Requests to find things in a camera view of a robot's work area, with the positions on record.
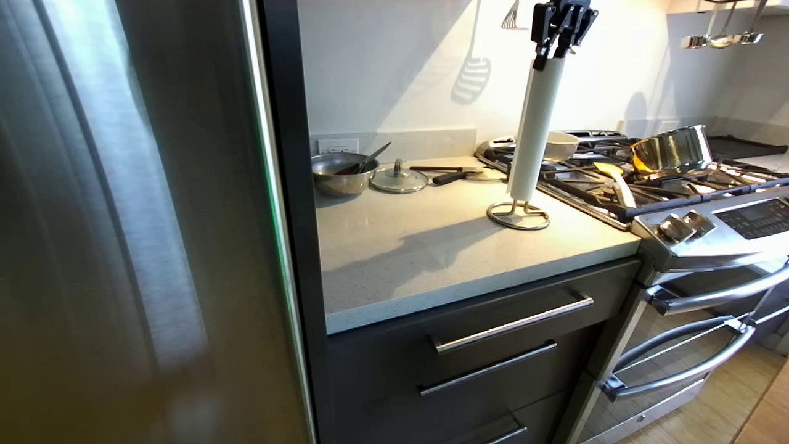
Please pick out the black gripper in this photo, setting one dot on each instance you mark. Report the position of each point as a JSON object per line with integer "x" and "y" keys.
{"x": 568, "y": 3}

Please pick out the white paper towel roll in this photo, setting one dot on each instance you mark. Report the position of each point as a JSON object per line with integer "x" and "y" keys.
{"x": 534, "y": 131}

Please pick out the metal paper towel stand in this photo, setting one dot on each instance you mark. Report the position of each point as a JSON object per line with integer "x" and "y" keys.
{"x": 520, "y": 219}

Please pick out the yellow spatula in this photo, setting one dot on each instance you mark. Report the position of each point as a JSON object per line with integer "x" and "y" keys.
{"x": 617, "y": 184}

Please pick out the stainless steel pot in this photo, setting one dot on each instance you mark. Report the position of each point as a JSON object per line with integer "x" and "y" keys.
{"x": 670, "y": 152}

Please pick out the hanging metal ladles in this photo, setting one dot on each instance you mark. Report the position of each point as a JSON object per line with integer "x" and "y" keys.
{"x": 728, "y": 39}

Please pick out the metal pot lid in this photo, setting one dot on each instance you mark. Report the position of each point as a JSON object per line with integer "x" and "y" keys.
{"x": 397, "y": 178}

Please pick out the black flat slab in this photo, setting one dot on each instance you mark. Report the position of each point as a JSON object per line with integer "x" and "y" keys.
{"x": 743, "y": 150}

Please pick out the dark utensil in bowl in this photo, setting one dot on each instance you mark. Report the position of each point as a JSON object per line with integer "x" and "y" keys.
{"x": 374, "y": 153}

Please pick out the silver stove knob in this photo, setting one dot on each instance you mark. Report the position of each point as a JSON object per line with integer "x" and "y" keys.
{"x": 677, "y": 227}
{"x": 702, "y": 224}

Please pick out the metal pan with lid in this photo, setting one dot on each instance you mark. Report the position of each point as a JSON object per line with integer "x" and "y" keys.
{"x": 342, "y": 176}

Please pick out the stainless steel stove range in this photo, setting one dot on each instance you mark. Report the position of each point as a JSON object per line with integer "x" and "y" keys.
{"x": 706, "y": 247}

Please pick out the dark grey drawer cabinet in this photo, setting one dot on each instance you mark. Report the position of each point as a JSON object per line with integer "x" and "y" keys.
{"x": 495, "y": 387}

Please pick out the stainless steel refrigerator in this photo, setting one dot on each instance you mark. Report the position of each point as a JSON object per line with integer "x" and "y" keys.
{"x": 150, "y": 224}

